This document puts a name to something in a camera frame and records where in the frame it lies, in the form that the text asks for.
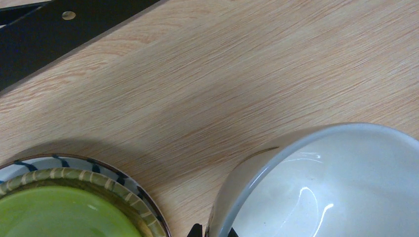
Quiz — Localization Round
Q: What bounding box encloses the plain white bowl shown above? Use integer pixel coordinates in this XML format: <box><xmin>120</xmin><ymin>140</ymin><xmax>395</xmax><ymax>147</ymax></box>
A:
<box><xmin>205</xmin><ymin>123</ymin><xmax>419</xmax><ymax>237</ymax></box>

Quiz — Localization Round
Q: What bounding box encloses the green plate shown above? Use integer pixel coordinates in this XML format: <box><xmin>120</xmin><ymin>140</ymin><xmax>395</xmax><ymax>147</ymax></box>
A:
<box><xmin>0</xmin><ymin>168</ymin><xmax>168</xmax><ymax>237</ymax></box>

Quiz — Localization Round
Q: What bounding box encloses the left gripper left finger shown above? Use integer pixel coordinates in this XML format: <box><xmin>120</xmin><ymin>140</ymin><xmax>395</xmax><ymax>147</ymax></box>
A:
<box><xmin>187</xmin><ymin>224</ymin><xmax>203</xmax><ymax>237</ymax></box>

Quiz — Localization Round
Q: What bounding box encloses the blue striped white plate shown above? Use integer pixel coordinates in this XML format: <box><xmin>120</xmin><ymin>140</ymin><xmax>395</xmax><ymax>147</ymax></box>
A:
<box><xmin>0</xmin><ymin>154</ymin><xmax>171</xmax><ymax>237</ymax></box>

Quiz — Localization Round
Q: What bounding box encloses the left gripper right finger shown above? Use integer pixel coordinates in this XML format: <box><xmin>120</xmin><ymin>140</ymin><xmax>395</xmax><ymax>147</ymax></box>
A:
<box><xmin>228</xmin><ymin>228</ymin><xmax>238</xmax><ymax>237</ymax></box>

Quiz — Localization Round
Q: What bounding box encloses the black wire dish rack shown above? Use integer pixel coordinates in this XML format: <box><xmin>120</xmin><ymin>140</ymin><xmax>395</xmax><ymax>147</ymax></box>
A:
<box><xmin>0</xmin><ymin>0</ymin><xmax>157</xmax><ymax>95</ymax></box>

